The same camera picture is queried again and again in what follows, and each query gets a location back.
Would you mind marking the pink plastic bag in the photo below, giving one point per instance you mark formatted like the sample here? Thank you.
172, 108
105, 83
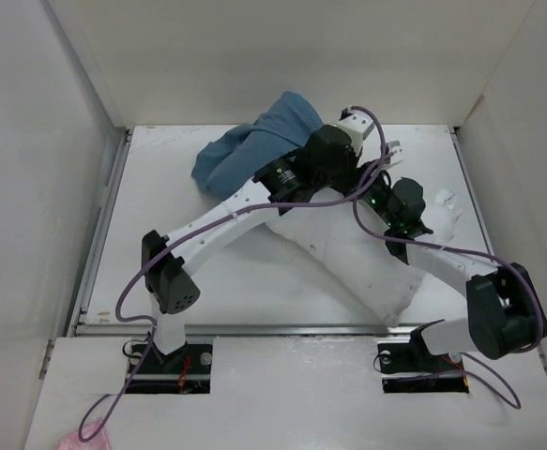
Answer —
99, 442

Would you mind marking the aluminium front rail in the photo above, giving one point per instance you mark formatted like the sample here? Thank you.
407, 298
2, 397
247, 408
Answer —
122, 329

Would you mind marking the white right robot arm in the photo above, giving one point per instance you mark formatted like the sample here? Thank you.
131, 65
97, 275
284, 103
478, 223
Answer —
503, 312

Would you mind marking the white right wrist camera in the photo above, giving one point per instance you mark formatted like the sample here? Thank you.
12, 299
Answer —
392, 154

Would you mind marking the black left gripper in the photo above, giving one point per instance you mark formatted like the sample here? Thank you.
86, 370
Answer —
353, 162

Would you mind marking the blue fabric pillowcase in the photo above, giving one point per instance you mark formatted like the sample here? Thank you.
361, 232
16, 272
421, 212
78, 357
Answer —
223, 166

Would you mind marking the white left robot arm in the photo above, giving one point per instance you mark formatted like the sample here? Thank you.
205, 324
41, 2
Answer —
172, 259

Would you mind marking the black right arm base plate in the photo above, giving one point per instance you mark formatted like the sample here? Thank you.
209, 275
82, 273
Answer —
408, 370

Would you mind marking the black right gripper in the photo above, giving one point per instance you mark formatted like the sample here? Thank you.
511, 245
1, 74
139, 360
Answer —
369, 172

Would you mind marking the white pillow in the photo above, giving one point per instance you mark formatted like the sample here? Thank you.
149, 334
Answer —
362, 264

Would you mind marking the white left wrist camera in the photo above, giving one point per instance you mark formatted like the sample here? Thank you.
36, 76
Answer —
358, 125

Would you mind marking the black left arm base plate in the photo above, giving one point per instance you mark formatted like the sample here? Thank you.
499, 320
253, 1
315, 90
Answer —
185, 372

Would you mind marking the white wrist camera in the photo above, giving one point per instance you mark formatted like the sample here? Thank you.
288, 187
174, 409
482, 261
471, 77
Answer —
358, 125
392, 154

